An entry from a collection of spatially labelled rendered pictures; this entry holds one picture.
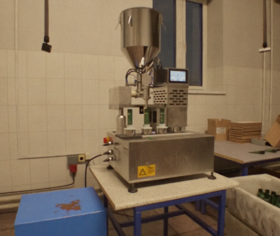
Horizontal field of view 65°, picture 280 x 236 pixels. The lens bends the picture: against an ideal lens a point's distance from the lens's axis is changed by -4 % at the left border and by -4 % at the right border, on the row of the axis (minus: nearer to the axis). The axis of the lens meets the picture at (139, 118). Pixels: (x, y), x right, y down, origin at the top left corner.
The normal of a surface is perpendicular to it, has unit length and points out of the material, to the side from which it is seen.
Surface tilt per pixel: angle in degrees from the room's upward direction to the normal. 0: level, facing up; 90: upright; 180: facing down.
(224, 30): 90
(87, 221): 90
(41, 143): 90
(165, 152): 90
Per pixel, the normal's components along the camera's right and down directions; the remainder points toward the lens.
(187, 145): 0.38, 0.06
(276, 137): -0.93, 0.03
